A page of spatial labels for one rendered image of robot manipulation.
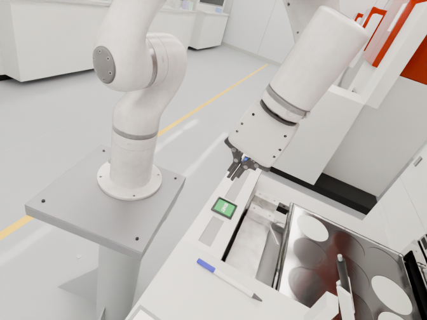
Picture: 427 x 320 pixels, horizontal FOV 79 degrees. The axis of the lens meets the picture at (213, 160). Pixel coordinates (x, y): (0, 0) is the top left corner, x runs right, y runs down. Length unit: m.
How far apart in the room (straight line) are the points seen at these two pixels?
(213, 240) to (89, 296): 1.02
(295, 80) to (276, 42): 8.17
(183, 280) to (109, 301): 0.77
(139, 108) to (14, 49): 2.77
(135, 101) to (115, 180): 0.24
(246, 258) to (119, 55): 0.54
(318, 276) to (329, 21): 0.57
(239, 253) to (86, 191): 0.45
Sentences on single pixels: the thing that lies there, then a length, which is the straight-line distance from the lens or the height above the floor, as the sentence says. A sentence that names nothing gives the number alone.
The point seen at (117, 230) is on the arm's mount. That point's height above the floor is 0.86.
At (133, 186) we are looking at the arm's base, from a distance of 0.79.
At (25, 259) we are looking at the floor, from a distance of 1.76.
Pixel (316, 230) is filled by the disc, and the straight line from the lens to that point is 0.87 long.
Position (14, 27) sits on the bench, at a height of 0.61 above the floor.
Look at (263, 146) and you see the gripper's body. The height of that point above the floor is 1.20.
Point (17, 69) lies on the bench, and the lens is 3.44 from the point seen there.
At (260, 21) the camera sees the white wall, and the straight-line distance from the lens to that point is 8.67.
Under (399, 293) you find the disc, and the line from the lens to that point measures 0.90.
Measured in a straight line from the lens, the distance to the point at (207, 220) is 0.63.
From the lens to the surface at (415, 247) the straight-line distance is 1.04.
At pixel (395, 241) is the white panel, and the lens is 1.17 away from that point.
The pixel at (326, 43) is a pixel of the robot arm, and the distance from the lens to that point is 0.41.
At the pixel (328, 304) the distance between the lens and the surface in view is 0.51.
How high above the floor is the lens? 1.41
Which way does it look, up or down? 32 degrees down
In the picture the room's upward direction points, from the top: 18 degrees clockwise
